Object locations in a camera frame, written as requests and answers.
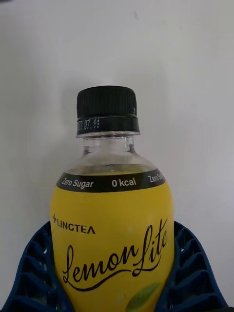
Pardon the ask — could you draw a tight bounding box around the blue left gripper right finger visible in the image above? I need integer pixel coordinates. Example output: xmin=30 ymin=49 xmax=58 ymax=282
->
xmin=155 ymin=220 xmax=230 ymax=312

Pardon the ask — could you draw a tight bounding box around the yellow label plastic bottle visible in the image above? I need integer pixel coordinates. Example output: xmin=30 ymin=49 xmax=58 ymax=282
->
xmin=49 ymin=85 xmax=176 ymax=312

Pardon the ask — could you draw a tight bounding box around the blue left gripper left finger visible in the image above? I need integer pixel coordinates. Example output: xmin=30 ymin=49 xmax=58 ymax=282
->
xmin=0 ymin=220 xmax=72 ymax=312

